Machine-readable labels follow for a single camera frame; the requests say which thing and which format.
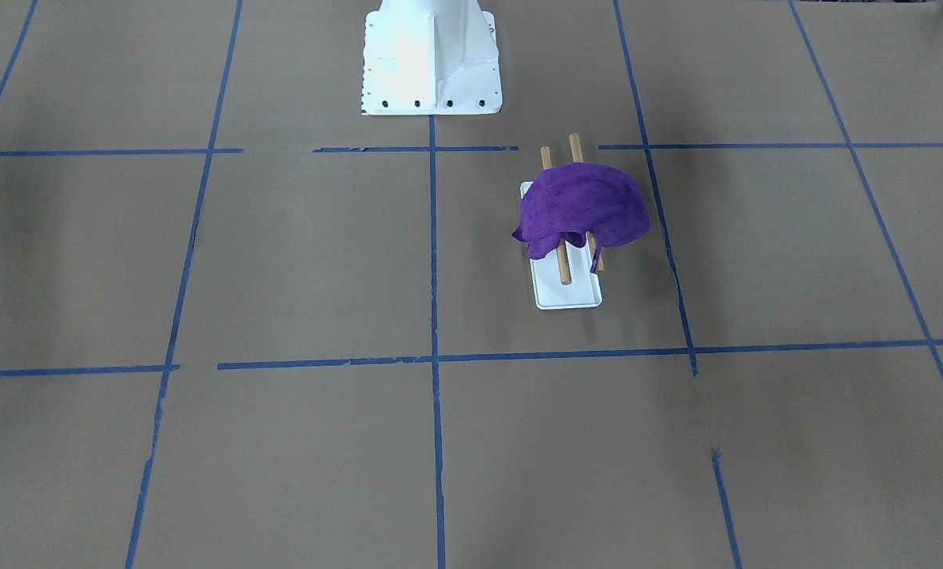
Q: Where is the purple towel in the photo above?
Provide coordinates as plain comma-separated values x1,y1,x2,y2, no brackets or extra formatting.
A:
511,162,651,273

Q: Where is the white rack base tray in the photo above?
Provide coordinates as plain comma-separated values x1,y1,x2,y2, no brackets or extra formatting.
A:
520,181,603,311

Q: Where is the white pedestal column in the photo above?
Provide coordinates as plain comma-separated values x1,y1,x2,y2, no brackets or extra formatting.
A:
360,1,504,116

